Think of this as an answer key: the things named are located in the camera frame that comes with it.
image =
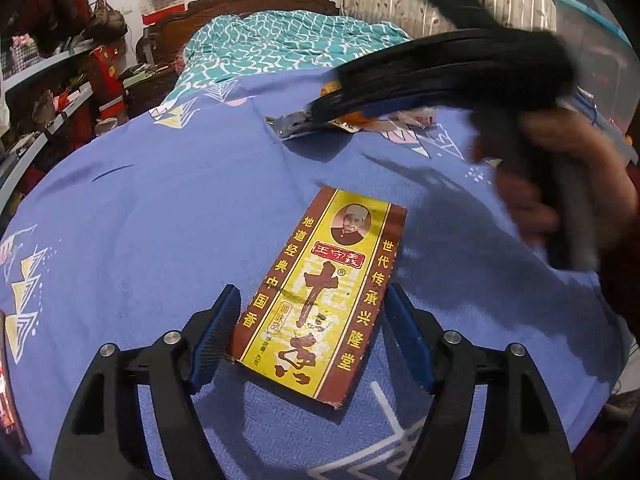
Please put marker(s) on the person's right hand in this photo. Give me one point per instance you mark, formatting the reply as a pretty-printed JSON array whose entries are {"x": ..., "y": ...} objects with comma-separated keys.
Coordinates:
[{"x": 607, "y": 185}]

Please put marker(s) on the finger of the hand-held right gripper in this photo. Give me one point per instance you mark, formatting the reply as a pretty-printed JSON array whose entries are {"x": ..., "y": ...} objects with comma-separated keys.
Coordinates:
[
  {"x": 450, "y": 50},
  {"x": 450, "y": 87}
]

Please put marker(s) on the houndstooth pattern bag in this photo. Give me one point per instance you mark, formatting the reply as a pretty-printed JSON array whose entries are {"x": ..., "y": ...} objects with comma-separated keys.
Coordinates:
[{"x": 20, "y": 57}]

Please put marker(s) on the silver snack wrapper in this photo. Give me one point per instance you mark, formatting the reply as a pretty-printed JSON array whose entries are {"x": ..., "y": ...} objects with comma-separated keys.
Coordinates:
[{"x": 290, "y": 125}]

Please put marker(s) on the person's right forearm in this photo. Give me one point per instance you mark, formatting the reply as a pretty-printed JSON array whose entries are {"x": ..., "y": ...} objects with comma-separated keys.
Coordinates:
[{"x": 625, "y": 280}]

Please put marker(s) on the carved wooden headboard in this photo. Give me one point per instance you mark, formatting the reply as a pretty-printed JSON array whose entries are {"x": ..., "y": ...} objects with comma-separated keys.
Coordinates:
[{"x": 225, "y": 0}]

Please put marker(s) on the yellow brown spice box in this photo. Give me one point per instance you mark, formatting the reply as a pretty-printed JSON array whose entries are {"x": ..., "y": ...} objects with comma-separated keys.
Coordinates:
[{"x": 310, "y": 300}]

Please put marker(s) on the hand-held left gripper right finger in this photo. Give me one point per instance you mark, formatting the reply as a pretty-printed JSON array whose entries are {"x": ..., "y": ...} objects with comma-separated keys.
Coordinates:
[{"x": 407, "y": 340}]

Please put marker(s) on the blue patterned bed blanket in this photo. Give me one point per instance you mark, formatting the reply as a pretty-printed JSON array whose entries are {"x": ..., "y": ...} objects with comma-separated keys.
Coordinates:
[{"x": 150, "y": 220}]

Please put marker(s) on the teal patterned quilt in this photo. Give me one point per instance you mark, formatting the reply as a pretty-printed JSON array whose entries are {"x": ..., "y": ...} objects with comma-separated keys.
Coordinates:
[{"x": 280, "y": 45}]

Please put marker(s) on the grey metal shelf rack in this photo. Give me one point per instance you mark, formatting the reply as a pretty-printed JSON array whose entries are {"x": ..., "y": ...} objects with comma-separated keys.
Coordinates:
[{"x": 45, "y": 65}]

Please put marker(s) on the clear plastic storage bin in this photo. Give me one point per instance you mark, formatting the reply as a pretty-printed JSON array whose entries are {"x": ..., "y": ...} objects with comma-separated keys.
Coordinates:
[{"x": 600, "y": 45}]

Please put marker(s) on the brown handbag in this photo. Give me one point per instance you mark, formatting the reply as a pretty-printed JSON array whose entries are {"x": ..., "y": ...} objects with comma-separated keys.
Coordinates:
[{"x": 107, "y": 22}]

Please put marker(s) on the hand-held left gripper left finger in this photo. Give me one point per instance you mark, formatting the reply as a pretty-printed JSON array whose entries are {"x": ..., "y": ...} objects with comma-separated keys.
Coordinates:
[{"x": 215, "y": 340}]

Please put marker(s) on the dark red bags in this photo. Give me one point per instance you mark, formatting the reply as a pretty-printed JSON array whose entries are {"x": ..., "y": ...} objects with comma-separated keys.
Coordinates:
[{"x": 55, "y": 5}]

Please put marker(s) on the orange flat scrap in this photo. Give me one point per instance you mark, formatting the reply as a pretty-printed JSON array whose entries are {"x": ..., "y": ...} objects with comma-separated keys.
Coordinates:
[{"x": 330, "y": 89}]

